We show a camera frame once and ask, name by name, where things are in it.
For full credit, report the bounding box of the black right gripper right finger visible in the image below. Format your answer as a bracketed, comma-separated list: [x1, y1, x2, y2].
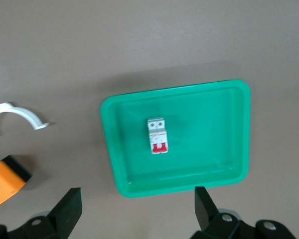
[189, 186, 297, 239]

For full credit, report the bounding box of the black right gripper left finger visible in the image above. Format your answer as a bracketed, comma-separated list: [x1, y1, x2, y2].
[0, 187, 83, 239]

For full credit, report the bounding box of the white red circuit breaker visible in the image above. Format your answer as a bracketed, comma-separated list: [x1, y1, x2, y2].
[147, 117, 170, 155]

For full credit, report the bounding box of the green plastic tray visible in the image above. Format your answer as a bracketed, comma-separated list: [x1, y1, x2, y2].
[100, 79, 251, 199]

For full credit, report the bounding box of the orange push button box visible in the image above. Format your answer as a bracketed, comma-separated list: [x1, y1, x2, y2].
[0, 154, 33, 209]

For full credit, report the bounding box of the small white pipe clamp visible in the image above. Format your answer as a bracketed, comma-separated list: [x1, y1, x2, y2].
[0, 101, 50, 140]

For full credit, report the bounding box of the brown table mat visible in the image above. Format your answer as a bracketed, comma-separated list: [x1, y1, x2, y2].
[0, 0, 299, 239]

